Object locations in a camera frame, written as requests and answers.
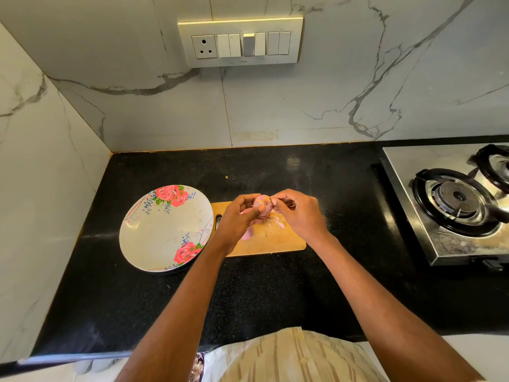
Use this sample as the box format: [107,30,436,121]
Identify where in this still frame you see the pile of onion peels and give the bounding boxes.
[261,214,286,232]

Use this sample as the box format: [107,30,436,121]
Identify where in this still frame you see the person's right forearm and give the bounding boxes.
[307,235,485,382]

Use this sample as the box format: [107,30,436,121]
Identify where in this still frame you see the person's left forearm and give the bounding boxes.
[115,242,235,382]

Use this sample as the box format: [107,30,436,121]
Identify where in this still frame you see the person's right hand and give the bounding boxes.
[270,189,331,248]

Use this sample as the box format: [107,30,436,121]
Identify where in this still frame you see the person's left hand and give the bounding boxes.
[212,192,264,258]

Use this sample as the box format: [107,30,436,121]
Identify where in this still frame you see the black stone countertop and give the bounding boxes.
[32,136,509,359]

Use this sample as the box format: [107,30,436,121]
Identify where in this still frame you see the wooden cutting board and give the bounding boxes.
[210,200,308,258]

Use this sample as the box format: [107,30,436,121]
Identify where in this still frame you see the white wall switch panel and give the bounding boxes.
[177,16,304,69]

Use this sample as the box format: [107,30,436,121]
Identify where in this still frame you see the black stove burner grate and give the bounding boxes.
[412,168,509,239]
[474,144,509,194]

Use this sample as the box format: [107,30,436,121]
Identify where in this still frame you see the white floral plate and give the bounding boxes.
[119,184,215,273]

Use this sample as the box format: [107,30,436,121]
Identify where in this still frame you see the stainless steel gas stove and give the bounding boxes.
[380,143,509,267]

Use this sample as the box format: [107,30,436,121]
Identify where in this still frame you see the beige striped garment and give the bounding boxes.
[203,327,391,382]

